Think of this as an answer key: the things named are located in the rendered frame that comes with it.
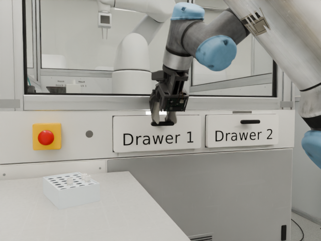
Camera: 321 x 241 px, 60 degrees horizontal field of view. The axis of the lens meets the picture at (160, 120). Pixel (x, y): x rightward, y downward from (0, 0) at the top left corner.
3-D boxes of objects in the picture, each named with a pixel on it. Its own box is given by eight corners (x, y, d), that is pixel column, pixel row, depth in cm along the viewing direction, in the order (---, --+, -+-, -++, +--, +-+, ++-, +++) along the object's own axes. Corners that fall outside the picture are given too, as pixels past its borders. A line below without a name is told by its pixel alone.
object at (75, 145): (294, 147, 107) (295, 109, 106) (-7, 164, 76) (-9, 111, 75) (191, 128, 197) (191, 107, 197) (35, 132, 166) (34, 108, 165)
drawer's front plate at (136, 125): (200, 148, 93) (201, 115, 92) (113, 152, 84) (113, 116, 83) (198, 147, 94) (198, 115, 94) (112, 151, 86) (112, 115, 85)
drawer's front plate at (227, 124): (278, 144, 103) (279, 114, 102) (207, 147, 94) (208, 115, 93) (274, 143, 104) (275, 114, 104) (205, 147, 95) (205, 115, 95)
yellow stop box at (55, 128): (60, 149, 76) (60, 123, 76) (32, 151, 74) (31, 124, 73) (61, 147, 81) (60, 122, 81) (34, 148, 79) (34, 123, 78)
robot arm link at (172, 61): (161, 43, 73) (190, 45, 75) (158, 59, 75) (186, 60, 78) (169, 56, 67) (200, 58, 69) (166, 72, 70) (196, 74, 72)
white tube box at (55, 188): (100, 201, 58) (100, 182, 58) (58, 209, 53) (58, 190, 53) (79, 187, 68) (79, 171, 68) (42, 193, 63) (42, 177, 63)
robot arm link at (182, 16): (186, 11, 59) (167, -1, 65) (176, 59, 66) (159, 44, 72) (215, 12, 63) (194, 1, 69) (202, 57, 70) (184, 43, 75)
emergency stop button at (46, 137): (54, 145, 73) (53, 130, 73) (37, 146, 72) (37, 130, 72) (54, 144, 76) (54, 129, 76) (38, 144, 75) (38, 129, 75)
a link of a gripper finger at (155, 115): (150, 135, 82) (159, 109, 77) (145, 122, 86) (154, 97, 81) (159, 135, 83) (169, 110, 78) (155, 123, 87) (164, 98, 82)
